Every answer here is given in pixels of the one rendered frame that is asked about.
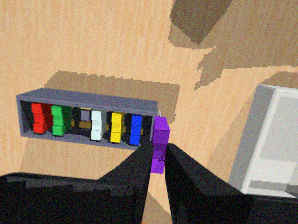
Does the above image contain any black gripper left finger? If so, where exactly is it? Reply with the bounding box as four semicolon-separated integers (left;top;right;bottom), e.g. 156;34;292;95
0;141;154;224

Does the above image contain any green fuse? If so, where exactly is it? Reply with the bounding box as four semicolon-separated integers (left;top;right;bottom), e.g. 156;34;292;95
51;104;71;136

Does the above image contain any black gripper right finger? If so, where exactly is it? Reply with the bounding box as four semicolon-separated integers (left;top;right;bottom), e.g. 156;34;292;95
165;143;298;224

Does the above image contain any white fuse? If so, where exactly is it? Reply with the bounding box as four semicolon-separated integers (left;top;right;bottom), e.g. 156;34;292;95
91;109;106;140

